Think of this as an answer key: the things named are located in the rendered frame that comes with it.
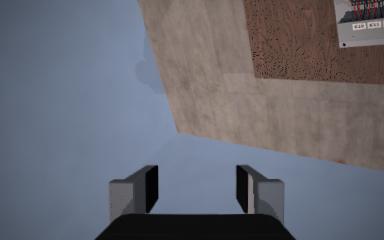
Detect grey mounting plate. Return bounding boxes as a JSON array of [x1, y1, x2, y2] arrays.
[[334, 0, 384, 48]]

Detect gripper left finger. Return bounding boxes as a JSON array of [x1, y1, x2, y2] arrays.
[[108, 165, 159, 225]]

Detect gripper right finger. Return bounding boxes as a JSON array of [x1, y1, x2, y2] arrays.
[[236, 165, 284, 226]]

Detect black relay socket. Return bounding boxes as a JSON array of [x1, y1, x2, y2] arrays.
[[350, 0, 384, 6]]

